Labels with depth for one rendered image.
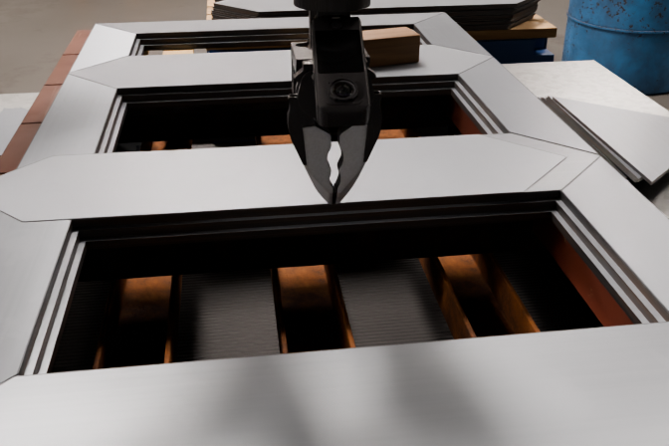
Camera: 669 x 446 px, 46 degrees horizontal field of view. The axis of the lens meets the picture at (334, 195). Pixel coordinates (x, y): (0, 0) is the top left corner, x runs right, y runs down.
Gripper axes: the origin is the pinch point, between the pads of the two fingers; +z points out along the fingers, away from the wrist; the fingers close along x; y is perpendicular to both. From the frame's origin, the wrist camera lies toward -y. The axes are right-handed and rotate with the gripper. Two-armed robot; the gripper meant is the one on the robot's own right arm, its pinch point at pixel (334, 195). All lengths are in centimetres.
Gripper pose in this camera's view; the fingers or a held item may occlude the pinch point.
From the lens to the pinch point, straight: 78.9
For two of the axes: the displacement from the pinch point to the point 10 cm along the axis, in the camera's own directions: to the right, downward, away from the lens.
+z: 0.0, 8.9, 4.5
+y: -1.3, -4.4, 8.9
